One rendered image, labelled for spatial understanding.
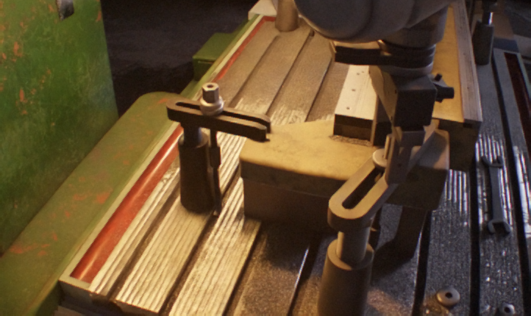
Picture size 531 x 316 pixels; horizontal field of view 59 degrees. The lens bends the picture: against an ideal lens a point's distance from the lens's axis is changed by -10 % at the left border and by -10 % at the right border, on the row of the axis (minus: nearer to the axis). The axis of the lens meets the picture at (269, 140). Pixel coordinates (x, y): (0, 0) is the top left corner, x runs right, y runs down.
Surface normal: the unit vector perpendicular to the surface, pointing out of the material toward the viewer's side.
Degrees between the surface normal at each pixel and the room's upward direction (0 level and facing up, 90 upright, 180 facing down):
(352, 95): 0
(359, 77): 0
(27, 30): 90
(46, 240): 0
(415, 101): 90
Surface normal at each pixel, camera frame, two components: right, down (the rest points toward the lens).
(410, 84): 0.00, -0.81
